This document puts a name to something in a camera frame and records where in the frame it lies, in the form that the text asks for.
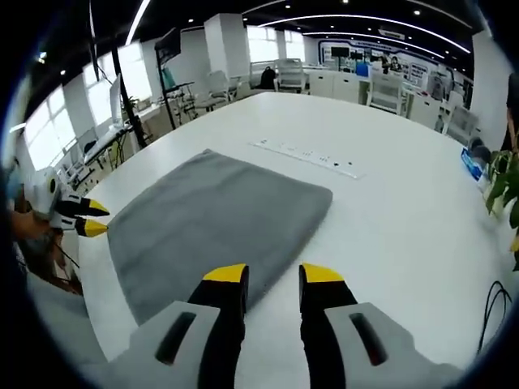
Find green potted plant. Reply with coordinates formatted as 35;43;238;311
485;148;519;273

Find white table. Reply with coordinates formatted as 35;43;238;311
76;91;519;374

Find white low cabinet row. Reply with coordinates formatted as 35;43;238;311
307;68;371;103

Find white office chair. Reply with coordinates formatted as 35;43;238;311
367;72;407;115
273;58;308;95
440;103;480;146
196;71;241;111

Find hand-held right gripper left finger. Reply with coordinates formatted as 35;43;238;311
80;263;250;389

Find table socket panel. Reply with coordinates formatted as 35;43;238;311
248;138;367;180

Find black tripod stand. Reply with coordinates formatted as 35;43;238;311
109;43;150;150

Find teal hanging cloth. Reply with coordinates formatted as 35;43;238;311
161;66;180;88

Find small grey object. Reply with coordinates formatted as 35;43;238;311
471;137;494;164

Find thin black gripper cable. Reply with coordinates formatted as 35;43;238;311
51;237;81;269

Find black display on stand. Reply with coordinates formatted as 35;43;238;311
155;27;182;131

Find blue packet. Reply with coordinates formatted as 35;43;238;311
460;145;488;182

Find computer monitor on stand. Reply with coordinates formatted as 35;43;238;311
107;74;123;127

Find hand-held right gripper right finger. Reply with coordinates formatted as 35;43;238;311
298;262;465;389

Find person's left hand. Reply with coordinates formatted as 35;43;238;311
11;210;54;241

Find grey towel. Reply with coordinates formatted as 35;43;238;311
105;148;334;325

